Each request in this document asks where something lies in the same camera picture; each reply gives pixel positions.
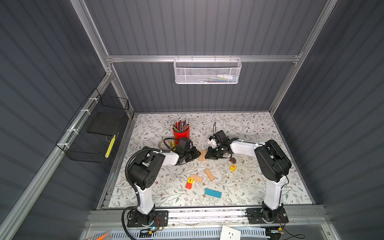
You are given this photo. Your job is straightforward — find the teal block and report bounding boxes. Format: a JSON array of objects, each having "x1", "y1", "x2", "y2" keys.
[{"x1": 205, "y1": 188, "x2": 222, "y2": 199}]

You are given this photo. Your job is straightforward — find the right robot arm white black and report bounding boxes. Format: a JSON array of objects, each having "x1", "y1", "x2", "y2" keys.
[{"x1": 205, "y1": 131, "x2": 292, "y2": 224}]

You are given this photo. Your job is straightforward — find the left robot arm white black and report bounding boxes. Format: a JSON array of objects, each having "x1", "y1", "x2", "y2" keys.
[{"x1": 125, "y1": 137, "x2": 201, "y2": 225}]

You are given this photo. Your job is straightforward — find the small brown block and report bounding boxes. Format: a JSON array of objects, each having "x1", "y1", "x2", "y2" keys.
[{"x1": 229, "y1": 158, "x2": 237, "y2": 164}]

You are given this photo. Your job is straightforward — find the red yellow T block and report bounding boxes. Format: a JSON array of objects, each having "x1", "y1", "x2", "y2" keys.
[{"x1": 186, "y1": 178, "x2": 194, "y2": 190}]

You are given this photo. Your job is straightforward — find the yellow highlighter on table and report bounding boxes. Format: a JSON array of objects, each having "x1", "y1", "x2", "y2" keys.
[{"x1": 171, "y1": 140, "x2": 176, "y2": 151}]

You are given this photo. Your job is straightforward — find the red pencil cup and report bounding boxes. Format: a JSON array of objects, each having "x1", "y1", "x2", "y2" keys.
[{"x1": 173, "y1": 127, "x2": 190, "y2": 145}]

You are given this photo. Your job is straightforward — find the small yellow cube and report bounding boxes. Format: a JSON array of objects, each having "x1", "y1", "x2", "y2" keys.
[{"x1": 230, "y1": 165, "x2": 237, "y2": 172}]

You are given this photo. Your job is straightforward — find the tape roll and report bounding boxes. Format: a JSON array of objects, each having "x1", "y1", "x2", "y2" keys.
[{"x1": 158, "y1": 141, "x2": 170, "y2": 150}]

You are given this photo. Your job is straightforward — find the coloured pencils bunch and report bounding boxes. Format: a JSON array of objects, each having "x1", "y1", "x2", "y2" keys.
[{"x1": 172, "y1": 118, "x2": 190, "y2": 133}]

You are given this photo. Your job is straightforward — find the markers in white basket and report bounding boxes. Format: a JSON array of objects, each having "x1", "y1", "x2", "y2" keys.
[{"x1": 200, "y1": 75, "x2": 238, "y2": 84}]

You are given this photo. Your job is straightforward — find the yellow marker in black basket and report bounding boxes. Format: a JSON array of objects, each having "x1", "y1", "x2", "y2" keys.
[{"x1": 105, "y1": 135, "x2": 116, "y2": 159}]

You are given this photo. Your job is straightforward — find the white power socket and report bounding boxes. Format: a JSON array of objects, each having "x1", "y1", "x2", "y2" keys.
[{"x1": 220, "y1": 225, "x2": 241, "y2": 240}]

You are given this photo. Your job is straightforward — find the black pad in basket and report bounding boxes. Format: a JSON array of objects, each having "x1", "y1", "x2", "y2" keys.
[{"x1": 87, "y1": 113, "x2": 121, "y2": 137}]

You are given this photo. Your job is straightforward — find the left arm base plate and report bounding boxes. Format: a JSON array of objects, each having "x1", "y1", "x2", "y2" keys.
[{"x1": 126, "y1": 210, "x2": 169, "y2": 228}]

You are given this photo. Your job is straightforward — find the white wire mesh basket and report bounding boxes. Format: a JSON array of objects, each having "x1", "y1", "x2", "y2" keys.
[{"x1": 173, "y1": 58, "x2": 242, "y2": 85}]

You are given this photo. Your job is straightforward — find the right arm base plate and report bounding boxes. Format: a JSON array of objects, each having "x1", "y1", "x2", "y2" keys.
[{"x1": 245, "y1": 207, "x2": 289, "y2": 225}]

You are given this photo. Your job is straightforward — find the black wire wall basket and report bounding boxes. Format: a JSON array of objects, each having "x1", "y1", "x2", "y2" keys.
[{"x1": 56, "y1": 90, "x2": 130, "y2": 164}]

